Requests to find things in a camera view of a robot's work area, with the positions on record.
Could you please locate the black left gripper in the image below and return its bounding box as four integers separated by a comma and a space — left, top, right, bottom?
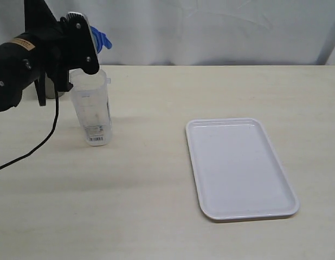
11, 1, 100, 92

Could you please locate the blue container lid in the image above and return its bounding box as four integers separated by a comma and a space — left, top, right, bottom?
91, 27, 112, 54

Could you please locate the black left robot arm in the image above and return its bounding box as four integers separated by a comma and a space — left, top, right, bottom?
0, 1, 100, 112

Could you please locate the clear plastic tall container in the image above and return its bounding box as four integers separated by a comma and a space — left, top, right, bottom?
69, 69, 112, 146

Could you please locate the white backdrop curtain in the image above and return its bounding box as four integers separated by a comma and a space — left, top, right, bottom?
0, 0, 335, 66

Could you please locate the white rectangular tray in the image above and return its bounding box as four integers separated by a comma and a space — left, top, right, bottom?
185, 118, 300, 222

